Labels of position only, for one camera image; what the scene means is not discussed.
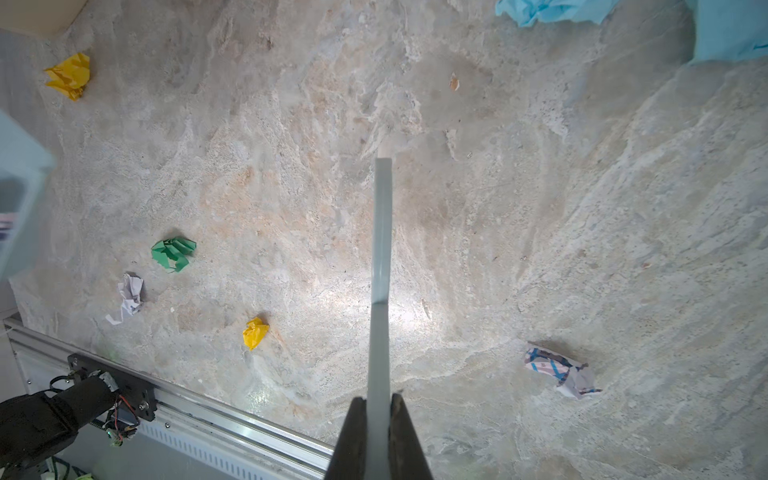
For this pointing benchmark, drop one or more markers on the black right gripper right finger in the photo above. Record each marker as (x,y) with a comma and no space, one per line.
(406,457)

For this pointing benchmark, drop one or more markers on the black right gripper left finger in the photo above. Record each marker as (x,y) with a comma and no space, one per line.
(348,460)

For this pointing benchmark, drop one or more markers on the pale green hand brush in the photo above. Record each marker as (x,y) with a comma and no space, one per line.
(379,385)

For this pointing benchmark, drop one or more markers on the pale green dustpan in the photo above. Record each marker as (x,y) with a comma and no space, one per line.
(25,167)

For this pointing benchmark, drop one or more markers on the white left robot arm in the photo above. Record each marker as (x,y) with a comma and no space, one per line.
(37,426)

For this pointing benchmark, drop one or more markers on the small yellow paper scrap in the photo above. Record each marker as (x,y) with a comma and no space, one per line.
(255,331)

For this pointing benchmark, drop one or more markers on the printed paper scrap right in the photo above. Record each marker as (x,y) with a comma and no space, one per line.
(575,379)

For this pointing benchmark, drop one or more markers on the left circuit board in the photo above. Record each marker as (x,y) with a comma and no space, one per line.
(121,422)

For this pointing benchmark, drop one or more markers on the green crumpled paper scrap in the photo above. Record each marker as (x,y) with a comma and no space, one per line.
(173,254)

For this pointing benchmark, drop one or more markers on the white paper scrap front left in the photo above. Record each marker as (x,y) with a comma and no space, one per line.
(130,290)

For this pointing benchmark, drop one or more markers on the light blue crumpled paper scrap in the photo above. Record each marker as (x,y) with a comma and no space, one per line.
(526,13)

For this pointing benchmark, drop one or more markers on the yellow paper scrap near bin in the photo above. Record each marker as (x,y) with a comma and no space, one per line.
(71,76)

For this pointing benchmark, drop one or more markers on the light blue folded paper scrap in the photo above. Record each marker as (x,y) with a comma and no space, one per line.
(729,30)

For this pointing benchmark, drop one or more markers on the cream plastic trash bin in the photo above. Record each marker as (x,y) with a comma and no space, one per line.
(39,18)

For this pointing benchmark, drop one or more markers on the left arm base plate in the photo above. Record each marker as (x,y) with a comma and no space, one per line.
(138,392)

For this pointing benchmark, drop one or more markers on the aluminium front rail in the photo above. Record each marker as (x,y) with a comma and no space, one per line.
(235,443)

